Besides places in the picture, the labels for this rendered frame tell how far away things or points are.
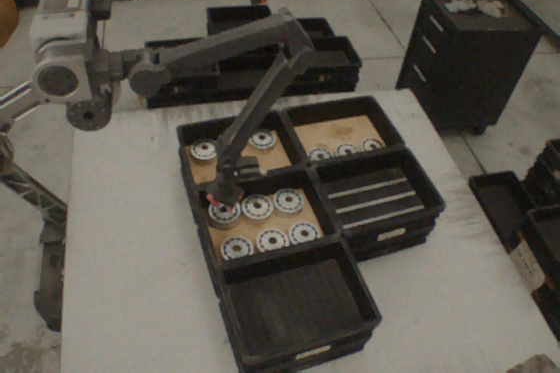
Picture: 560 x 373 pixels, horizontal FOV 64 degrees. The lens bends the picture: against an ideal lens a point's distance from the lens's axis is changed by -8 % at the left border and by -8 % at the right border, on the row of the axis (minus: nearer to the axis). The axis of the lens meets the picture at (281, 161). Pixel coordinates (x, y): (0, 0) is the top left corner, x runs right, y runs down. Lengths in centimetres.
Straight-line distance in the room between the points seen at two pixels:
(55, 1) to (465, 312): 158
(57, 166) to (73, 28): 190
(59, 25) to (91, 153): 92
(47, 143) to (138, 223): 152
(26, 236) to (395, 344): 195
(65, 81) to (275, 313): 86
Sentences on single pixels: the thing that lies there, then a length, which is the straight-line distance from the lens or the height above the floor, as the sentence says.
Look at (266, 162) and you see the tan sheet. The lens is 179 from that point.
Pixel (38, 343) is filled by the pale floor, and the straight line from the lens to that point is 246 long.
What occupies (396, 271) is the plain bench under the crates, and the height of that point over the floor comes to 70.
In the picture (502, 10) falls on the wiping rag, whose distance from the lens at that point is 315.
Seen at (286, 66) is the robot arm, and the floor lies 143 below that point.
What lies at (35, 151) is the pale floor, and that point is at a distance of 319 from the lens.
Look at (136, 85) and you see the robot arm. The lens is 117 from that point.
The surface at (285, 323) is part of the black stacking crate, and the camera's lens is 145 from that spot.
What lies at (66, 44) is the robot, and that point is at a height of 151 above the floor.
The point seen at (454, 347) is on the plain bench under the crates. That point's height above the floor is 70.
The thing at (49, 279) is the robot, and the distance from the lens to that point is 231.
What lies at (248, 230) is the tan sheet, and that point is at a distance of 160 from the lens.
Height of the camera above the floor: 215
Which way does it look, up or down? 47 degrees down
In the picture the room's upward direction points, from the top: 8 degrees clockwise
